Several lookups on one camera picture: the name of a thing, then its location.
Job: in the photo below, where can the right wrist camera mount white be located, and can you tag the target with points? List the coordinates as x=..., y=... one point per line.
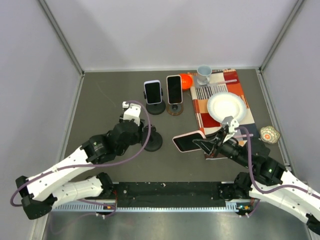
x=229, y=125

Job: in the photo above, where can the wooden base phone stand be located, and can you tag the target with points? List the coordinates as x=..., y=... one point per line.
x=175, y=109

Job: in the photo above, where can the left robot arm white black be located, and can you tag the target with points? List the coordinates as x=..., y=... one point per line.
x=42, y=193

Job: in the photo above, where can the pink handled knife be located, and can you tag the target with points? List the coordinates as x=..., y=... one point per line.
x=224, y=82

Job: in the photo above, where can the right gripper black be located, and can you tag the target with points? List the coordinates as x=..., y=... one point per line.
x=212, y=144

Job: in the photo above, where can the phone with white case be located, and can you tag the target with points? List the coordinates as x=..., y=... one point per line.
x=174, y=89

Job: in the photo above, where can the phone with pink case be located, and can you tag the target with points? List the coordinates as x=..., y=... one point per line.
x=184, y=142

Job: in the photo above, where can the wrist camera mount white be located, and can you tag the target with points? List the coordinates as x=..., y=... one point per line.
x=131, y=112
x=229, y=125

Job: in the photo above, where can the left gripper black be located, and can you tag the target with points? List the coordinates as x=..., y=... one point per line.
x=138, y=138

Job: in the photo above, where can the orange bowl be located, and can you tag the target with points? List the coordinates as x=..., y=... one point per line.
x=186, y=81

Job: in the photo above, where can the white plate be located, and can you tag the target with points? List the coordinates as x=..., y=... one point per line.
x=226, y=104

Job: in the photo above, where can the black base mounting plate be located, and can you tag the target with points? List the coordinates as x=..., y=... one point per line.
x=172, y=194

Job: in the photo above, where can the small patterned bowl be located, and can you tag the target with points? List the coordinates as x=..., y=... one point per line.
x=269, y=134

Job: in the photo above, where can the light blue cup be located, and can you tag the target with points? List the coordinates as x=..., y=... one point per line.
x=203, y=74

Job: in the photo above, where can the phone with lavender case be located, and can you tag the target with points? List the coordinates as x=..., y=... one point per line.
x=153, y=92

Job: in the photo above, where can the black clamp phone stand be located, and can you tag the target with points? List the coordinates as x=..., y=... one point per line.
x=157, y=108

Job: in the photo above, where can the slotted cable duct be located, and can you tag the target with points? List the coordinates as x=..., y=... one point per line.
x=78, y=206

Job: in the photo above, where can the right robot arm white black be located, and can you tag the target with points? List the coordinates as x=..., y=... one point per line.
x=266, y=179

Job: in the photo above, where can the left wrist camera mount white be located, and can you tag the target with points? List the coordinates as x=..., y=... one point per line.
x=131, y=112

